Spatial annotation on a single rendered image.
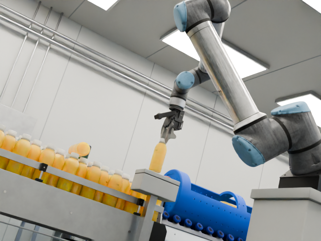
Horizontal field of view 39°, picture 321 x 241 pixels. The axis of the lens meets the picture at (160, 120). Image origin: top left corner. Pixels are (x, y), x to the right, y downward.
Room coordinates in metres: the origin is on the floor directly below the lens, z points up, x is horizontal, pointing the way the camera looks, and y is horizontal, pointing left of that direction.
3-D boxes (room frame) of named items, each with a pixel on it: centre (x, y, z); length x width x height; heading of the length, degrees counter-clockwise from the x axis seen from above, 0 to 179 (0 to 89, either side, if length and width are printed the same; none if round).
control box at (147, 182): (2.13, -0.06, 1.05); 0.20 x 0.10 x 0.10; 116
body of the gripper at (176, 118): (2.34, -0.07, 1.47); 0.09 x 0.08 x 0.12; 116
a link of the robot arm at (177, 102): (2.34, -0.06, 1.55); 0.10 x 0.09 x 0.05; 27
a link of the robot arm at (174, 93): (2.33, -0.06, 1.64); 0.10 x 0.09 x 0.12; 2
